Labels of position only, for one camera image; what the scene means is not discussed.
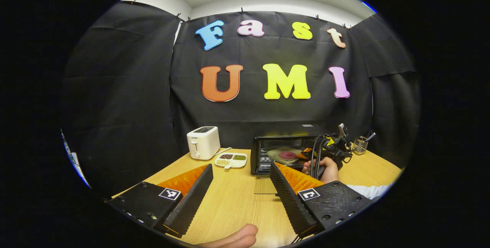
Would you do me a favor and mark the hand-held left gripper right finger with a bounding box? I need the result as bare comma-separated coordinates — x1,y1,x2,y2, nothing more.
269,161,373,239

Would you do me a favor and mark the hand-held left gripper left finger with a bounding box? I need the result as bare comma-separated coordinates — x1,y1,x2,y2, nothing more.
105,163,214,238

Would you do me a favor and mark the pale green plate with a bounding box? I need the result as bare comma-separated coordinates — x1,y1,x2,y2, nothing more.
266,146,304,165

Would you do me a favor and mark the black electric oven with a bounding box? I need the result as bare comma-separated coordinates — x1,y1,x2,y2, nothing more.
251,124,333,196

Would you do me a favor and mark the clear glass cup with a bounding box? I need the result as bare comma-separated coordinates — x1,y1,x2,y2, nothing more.
352,136,368,155

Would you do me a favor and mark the white divided snack plate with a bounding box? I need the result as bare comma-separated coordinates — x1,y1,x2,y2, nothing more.
214,152,248,170

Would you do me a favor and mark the white toaster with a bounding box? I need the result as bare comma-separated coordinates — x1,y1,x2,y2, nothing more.
186,126,221,161

